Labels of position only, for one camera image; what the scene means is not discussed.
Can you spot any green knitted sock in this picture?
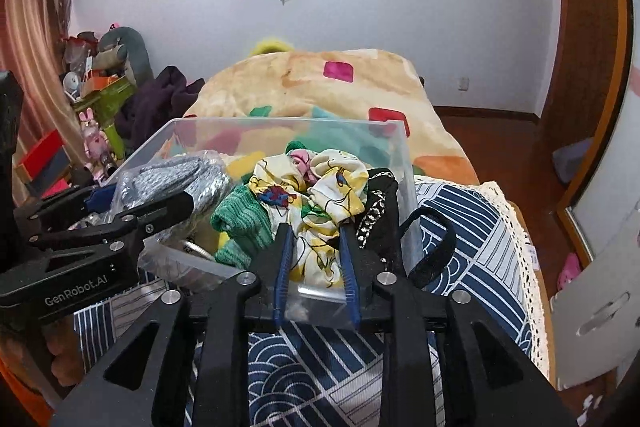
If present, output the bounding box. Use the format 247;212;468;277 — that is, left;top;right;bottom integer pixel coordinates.
210;184;273;269

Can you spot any floral yellow white scrunchie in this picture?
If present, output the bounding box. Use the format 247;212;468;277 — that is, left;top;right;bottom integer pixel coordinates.
247;148;369;288

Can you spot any person's left hand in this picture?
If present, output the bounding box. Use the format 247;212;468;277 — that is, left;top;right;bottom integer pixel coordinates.
42;315;85;387

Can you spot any red box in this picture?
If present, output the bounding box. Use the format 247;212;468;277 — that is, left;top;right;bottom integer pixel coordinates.
14;129;70;196

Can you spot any pink rabbit toy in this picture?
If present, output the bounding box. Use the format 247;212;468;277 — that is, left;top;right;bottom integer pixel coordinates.
78;107;117;176

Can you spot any blue white patterned bedspread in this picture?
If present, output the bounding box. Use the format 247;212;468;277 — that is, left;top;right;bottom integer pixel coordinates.
73;176;551;426

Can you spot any dark purple clothes pile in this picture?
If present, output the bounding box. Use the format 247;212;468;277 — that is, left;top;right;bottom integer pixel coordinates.
114;66;205;156

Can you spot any green cardboard box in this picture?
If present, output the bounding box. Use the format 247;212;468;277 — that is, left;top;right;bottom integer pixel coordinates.
72;77;136;159

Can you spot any clear plastic storage box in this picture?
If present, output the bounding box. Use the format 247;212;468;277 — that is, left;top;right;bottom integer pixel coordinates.
107;118;418;329

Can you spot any grey green plush toy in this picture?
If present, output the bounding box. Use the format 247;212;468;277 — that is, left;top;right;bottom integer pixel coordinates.
92;26;154;87

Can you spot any pink striped curtain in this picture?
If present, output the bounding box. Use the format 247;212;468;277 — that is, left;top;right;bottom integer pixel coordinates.
0;0;89;203

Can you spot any colourful beige fleece blanket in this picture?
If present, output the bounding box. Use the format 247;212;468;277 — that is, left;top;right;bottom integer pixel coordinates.
186;49;480;185

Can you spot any brown wooden door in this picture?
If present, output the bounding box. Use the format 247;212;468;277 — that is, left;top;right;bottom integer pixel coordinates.
542;0;632;228

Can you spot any black gold chain bag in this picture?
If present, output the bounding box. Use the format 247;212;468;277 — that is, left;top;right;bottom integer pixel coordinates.
355;168;457;289

